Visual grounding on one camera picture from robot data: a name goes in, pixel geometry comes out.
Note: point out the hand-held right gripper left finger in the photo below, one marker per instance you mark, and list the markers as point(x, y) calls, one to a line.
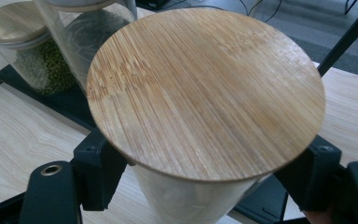
point(101, 174)

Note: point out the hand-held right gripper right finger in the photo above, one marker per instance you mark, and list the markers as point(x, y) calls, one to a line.
point(310, 177)

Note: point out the black metal shelf rack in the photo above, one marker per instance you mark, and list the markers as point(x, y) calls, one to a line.
point(62, 102)

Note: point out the medium jar with beige contents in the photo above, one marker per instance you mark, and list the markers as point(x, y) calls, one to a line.
point(205, 93)

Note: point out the tall jar with brown contents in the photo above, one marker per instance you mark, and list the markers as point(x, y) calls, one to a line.
point(96, 31)

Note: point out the short jar with green beans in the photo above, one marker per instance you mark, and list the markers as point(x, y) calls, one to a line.
point(12, 25)

